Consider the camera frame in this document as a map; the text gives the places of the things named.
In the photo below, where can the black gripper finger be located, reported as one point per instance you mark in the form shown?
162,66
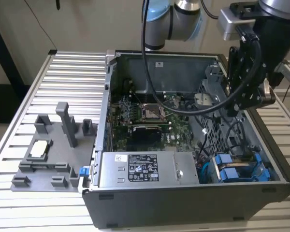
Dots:
253,99
234,72

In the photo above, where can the hard disk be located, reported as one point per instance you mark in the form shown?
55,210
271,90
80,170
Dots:
228,175
224,160

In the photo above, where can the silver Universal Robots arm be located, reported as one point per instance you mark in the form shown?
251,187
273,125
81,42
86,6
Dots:
157,31

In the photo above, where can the perforated metal drive cage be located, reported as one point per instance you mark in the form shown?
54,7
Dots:
207,130

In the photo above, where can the green motherboard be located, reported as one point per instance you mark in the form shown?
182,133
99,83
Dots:
181,128

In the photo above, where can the CPU socket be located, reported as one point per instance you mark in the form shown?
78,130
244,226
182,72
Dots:
148,113

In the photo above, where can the black graphics card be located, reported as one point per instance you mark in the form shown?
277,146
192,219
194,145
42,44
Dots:
146,135

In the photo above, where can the black open PC case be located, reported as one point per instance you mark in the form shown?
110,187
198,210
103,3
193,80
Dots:
159,207

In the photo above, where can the silver power supply unit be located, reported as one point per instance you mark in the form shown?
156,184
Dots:
111,169

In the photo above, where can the blue case latch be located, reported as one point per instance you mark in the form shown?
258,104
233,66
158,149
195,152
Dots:
84,171

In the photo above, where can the black table corner cap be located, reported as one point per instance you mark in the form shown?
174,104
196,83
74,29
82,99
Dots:
53,52

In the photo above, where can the black hanging object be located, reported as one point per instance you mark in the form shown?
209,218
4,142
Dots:
58,4

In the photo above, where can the grey parts rack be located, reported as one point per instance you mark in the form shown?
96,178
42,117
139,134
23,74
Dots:
58,154

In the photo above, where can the silver CPU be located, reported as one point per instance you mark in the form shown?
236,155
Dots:
39,148

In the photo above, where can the black box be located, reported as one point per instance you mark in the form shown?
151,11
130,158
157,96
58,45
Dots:
7,104

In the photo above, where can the silver metal bracket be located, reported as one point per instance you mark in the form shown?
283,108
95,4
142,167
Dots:
203,100

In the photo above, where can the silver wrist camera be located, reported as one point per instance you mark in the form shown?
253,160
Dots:
228,24

